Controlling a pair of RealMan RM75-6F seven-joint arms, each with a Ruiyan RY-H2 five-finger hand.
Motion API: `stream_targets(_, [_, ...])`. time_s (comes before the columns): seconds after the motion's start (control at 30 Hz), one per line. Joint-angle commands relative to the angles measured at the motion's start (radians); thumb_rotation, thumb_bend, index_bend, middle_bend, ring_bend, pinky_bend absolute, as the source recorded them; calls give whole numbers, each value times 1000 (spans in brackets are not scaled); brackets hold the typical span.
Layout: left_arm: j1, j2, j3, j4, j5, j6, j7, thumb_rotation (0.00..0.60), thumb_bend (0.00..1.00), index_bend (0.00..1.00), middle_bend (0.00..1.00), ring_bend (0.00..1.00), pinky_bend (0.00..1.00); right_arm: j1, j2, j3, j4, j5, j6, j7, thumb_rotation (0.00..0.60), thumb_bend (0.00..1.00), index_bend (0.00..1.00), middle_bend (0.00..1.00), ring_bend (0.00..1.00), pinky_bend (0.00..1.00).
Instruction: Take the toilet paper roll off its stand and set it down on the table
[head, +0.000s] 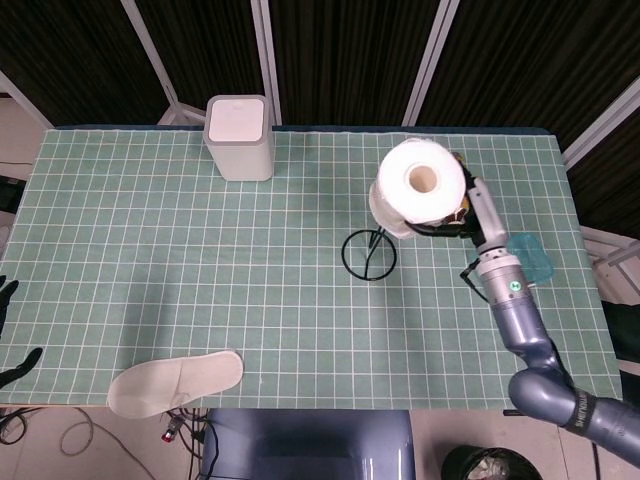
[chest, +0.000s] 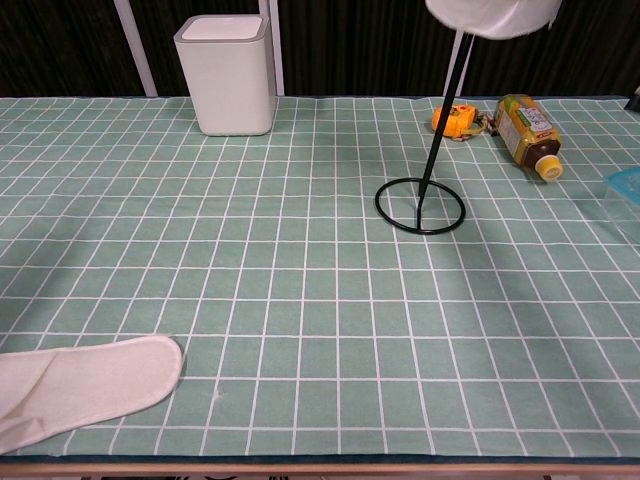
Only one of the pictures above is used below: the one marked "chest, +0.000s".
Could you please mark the white disposable slipper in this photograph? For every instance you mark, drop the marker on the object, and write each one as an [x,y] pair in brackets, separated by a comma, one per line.
[90,385]

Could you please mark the clear blue plastic container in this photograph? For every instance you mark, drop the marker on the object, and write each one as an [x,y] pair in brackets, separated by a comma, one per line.
[625,197]

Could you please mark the white toilet paper roll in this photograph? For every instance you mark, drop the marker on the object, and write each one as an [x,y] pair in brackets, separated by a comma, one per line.
[495,17]

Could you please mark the white square trash bin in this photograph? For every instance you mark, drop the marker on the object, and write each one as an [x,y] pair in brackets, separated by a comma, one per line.
[227,85]

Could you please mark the green grid tablecloth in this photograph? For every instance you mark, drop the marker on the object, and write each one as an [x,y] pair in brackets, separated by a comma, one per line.
[300,275]

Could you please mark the black folding partition screen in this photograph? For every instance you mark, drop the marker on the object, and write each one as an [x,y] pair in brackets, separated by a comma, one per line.
[360,45]

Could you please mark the yellow-capped tea bottle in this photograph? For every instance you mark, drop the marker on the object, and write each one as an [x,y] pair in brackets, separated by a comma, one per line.
[525,130]

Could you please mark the orange small toy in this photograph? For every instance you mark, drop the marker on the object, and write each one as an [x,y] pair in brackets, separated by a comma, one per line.
[457,120]

